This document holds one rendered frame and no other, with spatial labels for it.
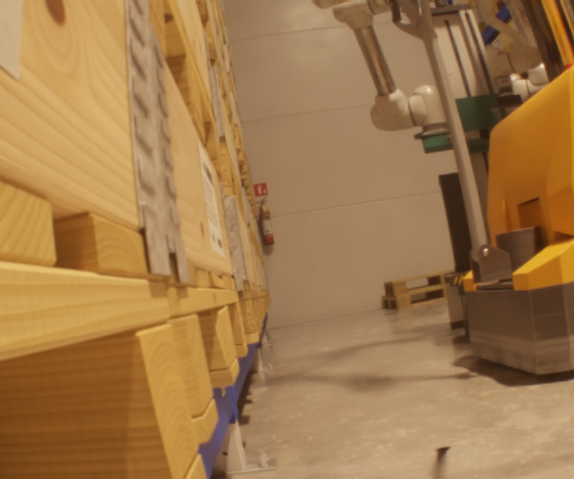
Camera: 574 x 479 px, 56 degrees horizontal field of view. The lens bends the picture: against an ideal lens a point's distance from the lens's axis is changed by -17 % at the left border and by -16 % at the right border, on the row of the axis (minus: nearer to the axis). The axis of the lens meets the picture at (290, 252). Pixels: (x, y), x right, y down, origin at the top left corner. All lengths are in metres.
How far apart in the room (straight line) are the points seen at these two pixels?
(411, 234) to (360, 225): 0.63
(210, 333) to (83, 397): 0.52
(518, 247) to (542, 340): 0.38
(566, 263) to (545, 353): 0.25
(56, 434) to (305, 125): 7.40
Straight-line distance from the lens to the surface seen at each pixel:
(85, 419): 0.27
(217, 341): 0.78
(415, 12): 2.06
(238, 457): 1.36
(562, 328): 1.64
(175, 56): 0.84
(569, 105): 1.74
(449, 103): 1.98
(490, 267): 1.90
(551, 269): 1.63
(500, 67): 2.83
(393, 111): 3.04
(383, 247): 7.48
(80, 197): 0.21
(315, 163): 7.52
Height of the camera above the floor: 0.39
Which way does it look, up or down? 3 degrees up
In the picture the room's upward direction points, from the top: 10 degrees counter-clockwise
